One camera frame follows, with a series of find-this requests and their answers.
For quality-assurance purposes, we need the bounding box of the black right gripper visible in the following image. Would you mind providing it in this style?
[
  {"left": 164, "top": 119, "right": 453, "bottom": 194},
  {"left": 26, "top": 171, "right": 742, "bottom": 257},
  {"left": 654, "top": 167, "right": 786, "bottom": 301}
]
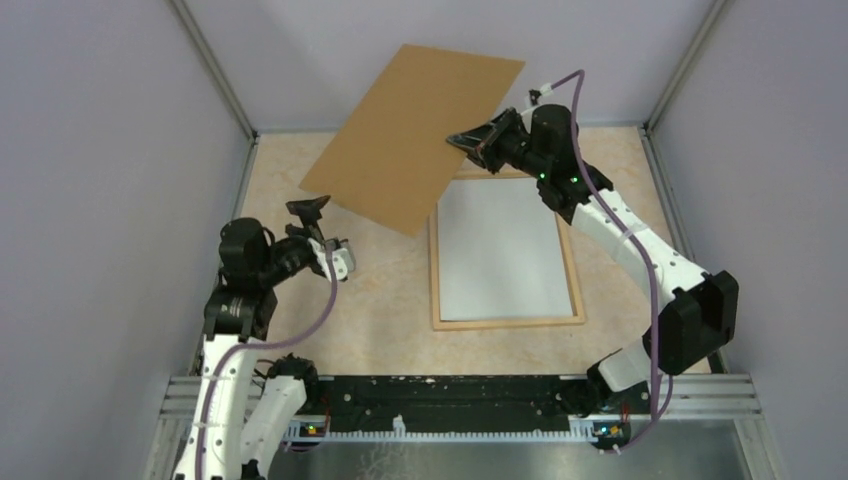
[{"left": 447, "top": 107, "right": 550, "bottom": 180}]

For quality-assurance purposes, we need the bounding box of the brown cardboard backing board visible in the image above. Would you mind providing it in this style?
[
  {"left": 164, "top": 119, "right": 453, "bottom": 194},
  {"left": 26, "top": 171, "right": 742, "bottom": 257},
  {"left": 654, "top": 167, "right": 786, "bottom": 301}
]
[{"left": 299, "top": 44, "right": 525, "bottom": 236}]

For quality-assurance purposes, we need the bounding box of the printed colour photo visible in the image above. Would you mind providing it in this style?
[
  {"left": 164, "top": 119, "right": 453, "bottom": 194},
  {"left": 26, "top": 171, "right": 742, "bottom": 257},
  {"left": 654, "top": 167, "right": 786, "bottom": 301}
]
[{"left": 435, "top": 177, "right": 576, "bottom": 323}]

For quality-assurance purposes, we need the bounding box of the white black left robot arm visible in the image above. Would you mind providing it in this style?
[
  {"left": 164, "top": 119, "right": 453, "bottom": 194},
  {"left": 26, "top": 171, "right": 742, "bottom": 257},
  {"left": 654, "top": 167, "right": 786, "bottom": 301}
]
[{"left": 172, "top": 196, "right": 352, "bottom": 479}]

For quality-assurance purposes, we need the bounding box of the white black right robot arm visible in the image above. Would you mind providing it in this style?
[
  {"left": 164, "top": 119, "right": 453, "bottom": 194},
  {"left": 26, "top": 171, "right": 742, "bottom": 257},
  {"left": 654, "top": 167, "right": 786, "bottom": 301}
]
[{"left": 446, "top": 104, "right": 740, "bottom": 415}]

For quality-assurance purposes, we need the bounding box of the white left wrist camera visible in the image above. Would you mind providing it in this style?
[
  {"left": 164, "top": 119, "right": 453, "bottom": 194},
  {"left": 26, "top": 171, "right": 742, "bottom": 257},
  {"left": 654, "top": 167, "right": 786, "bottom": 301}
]
[{"left": 320, "top": 239, "right": 357, "bottom": 282}]

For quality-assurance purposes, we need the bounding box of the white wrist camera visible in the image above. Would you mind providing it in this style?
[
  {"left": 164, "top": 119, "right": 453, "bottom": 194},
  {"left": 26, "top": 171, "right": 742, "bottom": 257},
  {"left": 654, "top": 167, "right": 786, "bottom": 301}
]
[
  {"left": 320, "top": 239, "right": 357, "bottom": 282},
  {"left": 526, "top": 83, "right": 553, "bottom": 108}
]

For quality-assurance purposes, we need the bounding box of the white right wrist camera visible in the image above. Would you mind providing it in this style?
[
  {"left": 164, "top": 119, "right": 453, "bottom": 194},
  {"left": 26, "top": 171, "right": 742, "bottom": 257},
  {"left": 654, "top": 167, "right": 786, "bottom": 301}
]
[{"left": 526, "top": 83, "right": 553, "bottom": 108}]

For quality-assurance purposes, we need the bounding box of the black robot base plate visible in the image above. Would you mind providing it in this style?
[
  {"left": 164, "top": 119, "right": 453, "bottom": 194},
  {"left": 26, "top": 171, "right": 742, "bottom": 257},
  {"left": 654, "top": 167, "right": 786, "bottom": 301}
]
[{"left": 298, "top": 375, "right": 650, "bottom": 415}]

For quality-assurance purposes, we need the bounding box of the aluminium rail front edge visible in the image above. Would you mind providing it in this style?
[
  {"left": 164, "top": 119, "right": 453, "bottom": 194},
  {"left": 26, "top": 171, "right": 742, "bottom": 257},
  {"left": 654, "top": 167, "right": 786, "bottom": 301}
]
[{"left": 142, "top": 374, "right": 790, "bottom": 480}]

